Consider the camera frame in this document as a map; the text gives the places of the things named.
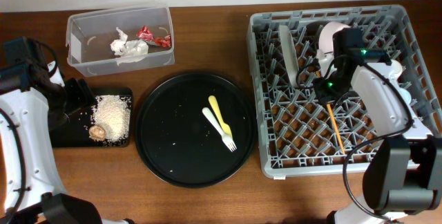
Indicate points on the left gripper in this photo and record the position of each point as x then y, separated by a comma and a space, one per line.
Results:
83, 98

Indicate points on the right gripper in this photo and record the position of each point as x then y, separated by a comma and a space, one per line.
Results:
322, 95

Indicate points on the wooden chopstick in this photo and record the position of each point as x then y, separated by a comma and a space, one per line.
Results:
336, 130

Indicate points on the white rice pile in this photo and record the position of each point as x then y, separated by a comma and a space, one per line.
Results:
113, 113

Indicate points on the brown food patty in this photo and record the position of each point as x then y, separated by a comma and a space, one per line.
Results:
97, 133

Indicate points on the pink bowl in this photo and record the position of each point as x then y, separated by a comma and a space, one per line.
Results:
325, 41

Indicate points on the white plastic cup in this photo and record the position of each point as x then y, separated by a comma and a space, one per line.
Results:
397, 68

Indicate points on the grey plate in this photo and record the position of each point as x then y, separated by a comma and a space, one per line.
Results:
289, 54

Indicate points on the light blue cup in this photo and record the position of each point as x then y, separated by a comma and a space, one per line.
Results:
405, 96

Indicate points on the white napkin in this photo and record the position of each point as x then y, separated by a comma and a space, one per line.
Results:
128, 51

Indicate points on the red snack wrapper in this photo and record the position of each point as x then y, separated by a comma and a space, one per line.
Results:
146, 35

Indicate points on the yellow plastic knife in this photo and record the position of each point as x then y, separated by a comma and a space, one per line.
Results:
216, 109

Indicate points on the white plastic fork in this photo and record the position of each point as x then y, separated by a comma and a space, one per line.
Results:
227, 140

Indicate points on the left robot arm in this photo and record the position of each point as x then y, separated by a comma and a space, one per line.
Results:
33, 185

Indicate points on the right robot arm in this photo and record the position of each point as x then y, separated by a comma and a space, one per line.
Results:
404, 177

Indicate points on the clear plastic waste bin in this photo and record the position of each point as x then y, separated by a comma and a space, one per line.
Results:
90, 34

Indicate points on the grey dishwasher rack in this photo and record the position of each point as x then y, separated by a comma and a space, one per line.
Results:
296, 137

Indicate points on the round black serving tray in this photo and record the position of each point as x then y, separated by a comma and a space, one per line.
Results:
179, 145

